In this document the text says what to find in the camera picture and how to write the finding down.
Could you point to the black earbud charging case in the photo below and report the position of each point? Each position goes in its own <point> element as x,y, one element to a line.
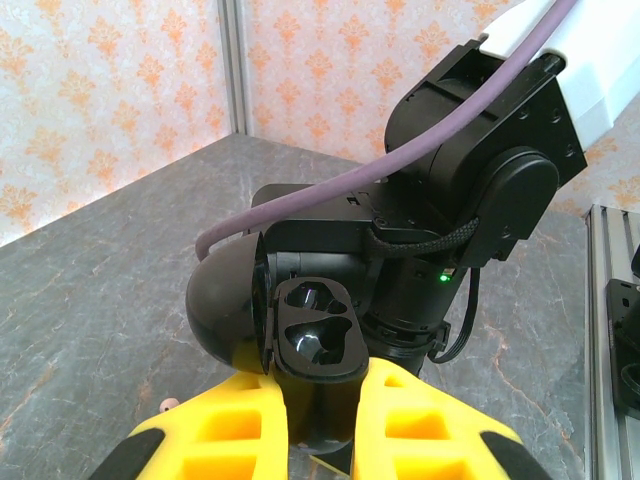
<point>310,410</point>

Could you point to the aluminium corner post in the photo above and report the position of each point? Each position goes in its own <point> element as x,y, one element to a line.
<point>237,65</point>

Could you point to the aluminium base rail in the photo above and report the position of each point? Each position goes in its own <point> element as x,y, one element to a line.
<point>600,350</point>

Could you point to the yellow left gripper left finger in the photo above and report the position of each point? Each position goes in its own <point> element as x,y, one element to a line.
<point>250,400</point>

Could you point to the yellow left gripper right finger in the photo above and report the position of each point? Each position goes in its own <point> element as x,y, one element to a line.
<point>380,400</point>

